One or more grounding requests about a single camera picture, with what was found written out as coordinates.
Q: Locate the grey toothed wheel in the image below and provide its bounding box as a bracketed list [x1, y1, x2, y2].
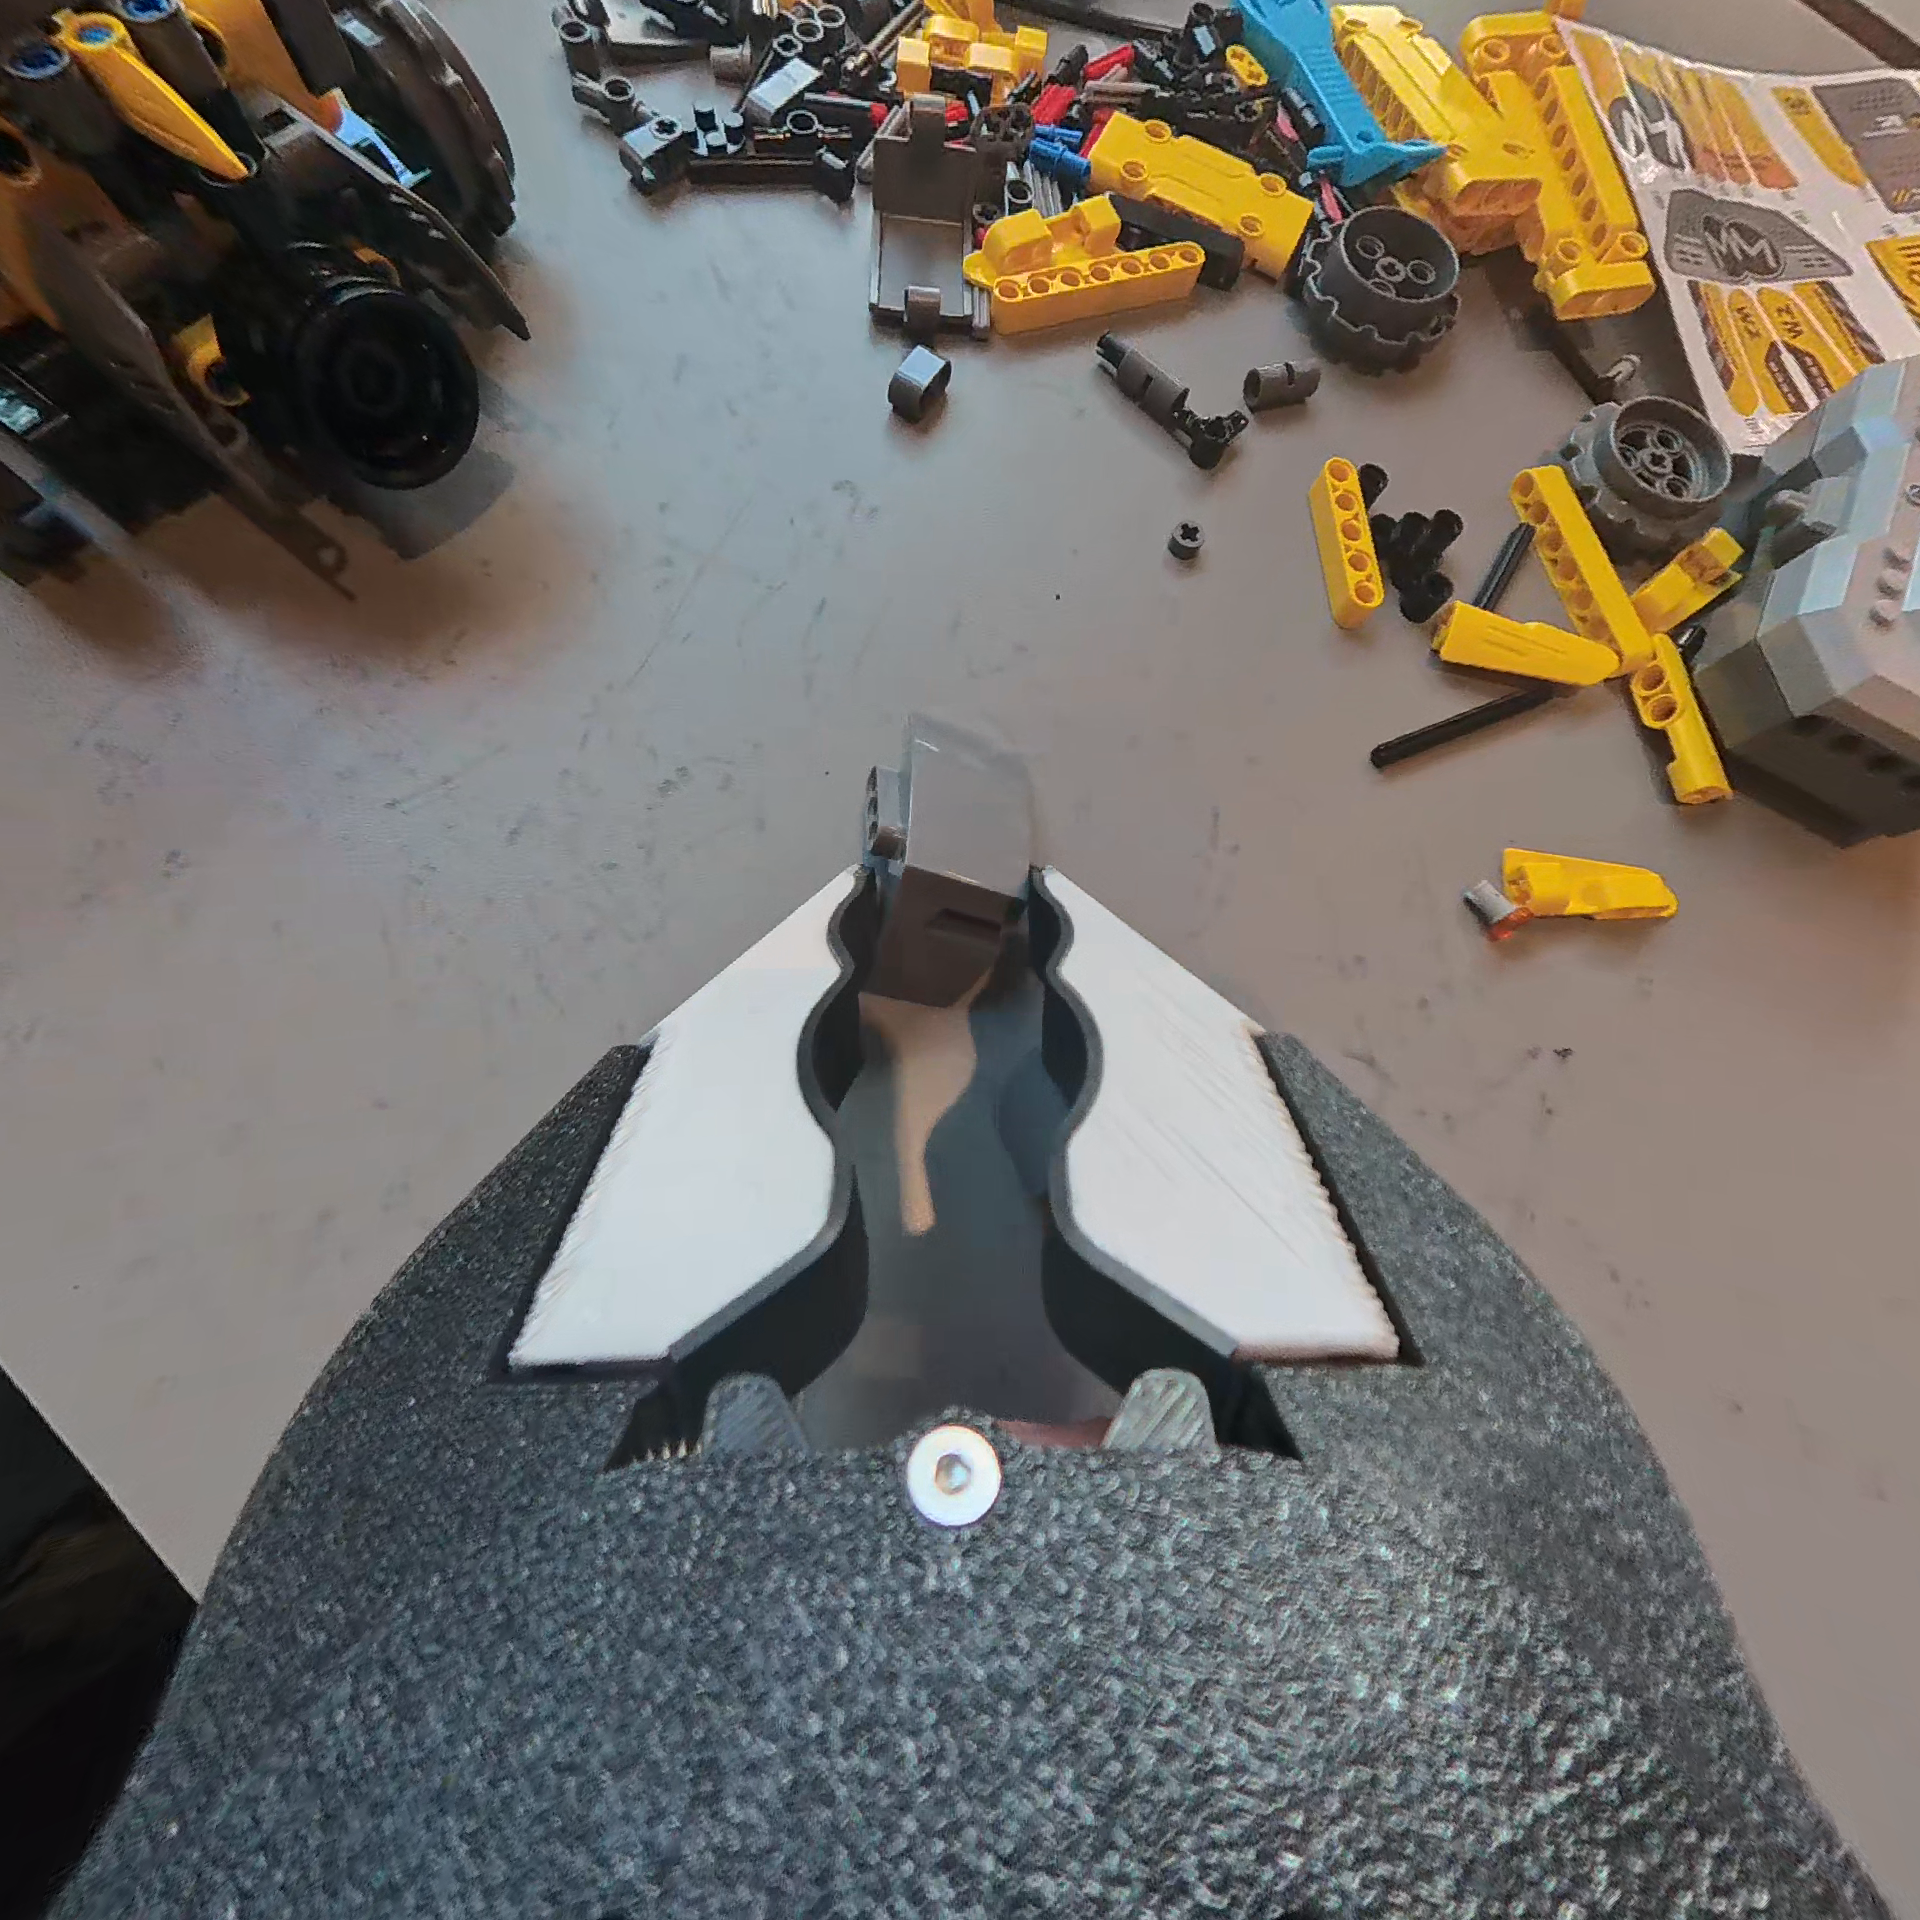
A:
[1294, 202, 1465, 378]
[1557, 393, 1737, 560]

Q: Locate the grey curved panel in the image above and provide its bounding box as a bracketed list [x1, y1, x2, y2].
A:
[859, 714, 1046, 1011]

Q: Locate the yellow rounded flat panel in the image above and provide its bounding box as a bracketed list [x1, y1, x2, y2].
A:
[1088, 112, 1316, 282]

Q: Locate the partly built yellow robot vehicle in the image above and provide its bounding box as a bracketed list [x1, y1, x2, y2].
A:
[0, 0, 531, 602]

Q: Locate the long yellow beam frame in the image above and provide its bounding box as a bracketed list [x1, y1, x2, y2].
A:
[1463, 11, 1659, 318]

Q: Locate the long yellow panel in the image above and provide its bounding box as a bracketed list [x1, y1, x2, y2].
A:
[1333, 0, 1547, 212]

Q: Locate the large grey hub block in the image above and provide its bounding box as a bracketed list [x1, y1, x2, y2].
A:
[1691, 358, 1920, 852]

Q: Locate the yellow wide beam with holes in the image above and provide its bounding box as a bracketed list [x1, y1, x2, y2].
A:
[963, 195, 1209, 336]

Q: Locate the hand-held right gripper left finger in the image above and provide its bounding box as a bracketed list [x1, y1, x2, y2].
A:
[508, 867, 877, 1403]

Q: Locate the pile of mixed building pieces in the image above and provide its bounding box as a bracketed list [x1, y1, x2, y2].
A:
[556, 0, 1352, 348]

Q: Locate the sticker sheet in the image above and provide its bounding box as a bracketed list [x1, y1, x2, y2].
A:
[1557, 19, 1920, 455]

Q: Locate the grey desk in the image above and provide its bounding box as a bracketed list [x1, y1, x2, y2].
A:
[0, 0, 1920, 1920]

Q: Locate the yellow curved panel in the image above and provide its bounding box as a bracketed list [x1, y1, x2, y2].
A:
[1430, 600, 1625, 688]
[1499, 849, 1680, 921]

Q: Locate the black pin connector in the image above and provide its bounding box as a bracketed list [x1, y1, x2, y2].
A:
[1095, 334, 1249, 471]

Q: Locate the yellow five-hole beam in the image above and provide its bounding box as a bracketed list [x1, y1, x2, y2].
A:
[1307, 457, 1389, 630]

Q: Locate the cluster of black pins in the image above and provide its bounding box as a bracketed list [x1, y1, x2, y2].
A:
[1364, 508, 1468, 624]

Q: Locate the blue brick separator tool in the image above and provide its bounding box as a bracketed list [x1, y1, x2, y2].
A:
[1233, 0, 1445, 193]

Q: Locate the long black axle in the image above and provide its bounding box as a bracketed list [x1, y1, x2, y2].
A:
[1369, 688, 1561, 771]

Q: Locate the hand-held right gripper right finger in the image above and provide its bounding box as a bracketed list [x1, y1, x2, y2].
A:
[1030, 867, 1404, 1384]

